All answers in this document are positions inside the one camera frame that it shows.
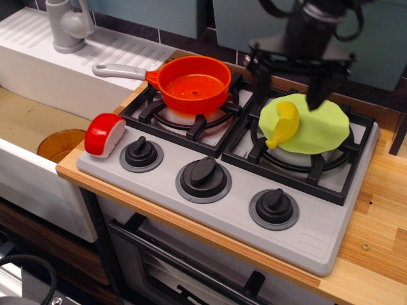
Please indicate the black stove knob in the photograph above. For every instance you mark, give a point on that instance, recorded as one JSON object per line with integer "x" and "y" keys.
{"x": 203, "y": 181}
{"x": 274, "y": 210}
{"x": 141, "y": 156}

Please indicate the black right burner grate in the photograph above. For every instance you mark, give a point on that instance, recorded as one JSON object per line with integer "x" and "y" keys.
{"x": 328, "y": 175}

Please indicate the white toy sink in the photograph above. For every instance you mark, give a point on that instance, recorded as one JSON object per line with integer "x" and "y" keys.
{"x": 43, "y": 92}

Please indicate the grey toy stove top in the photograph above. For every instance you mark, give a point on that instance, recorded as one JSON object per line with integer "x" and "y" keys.
{"x": 312, "y": 243}

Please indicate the toy oven door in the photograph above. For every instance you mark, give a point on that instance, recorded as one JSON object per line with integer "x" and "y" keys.
{"x": 172, "y": 268}

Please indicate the black left burner grate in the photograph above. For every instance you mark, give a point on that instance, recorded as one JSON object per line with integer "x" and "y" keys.
{"x": 205, "y": 133}

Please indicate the orange toy pot grey handle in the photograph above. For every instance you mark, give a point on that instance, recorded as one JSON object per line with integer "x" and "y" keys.
{"x": 190, "y": 85}

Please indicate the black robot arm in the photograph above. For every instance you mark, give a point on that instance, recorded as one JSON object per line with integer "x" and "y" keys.
{"x": 350, "y": 28}

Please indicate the grey toy faucet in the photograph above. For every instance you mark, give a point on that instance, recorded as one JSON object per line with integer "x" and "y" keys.
{"x": 69, "y": 28}

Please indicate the black left stove knob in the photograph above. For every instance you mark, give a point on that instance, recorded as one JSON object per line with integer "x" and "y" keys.
{"x": 141, "y": 156}

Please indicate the black right stove knob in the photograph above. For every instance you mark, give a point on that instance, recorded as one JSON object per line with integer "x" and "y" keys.
{"x": 274, "y": 210}

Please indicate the black middle stove knob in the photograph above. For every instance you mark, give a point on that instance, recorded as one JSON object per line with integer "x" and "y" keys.
{"x": 203, "y": 181}

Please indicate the light green plate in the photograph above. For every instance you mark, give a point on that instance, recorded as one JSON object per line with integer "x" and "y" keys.
{"x": 321, "y": 130}

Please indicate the red white toy sushi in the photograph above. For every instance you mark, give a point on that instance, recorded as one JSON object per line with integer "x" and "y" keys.
{"x": 103, "y": 134}

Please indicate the yellow toy banana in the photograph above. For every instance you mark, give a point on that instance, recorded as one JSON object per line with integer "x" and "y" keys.
{"x": 286, "y": 127}

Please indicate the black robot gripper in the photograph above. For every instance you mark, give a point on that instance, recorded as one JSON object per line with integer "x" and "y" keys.
{"x": 304, "y": 47}

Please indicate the black burner grate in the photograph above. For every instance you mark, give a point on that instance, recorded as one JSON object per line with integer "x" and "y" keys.
{"x": 328, "y": 175}
{"x": 205, "y": 133}

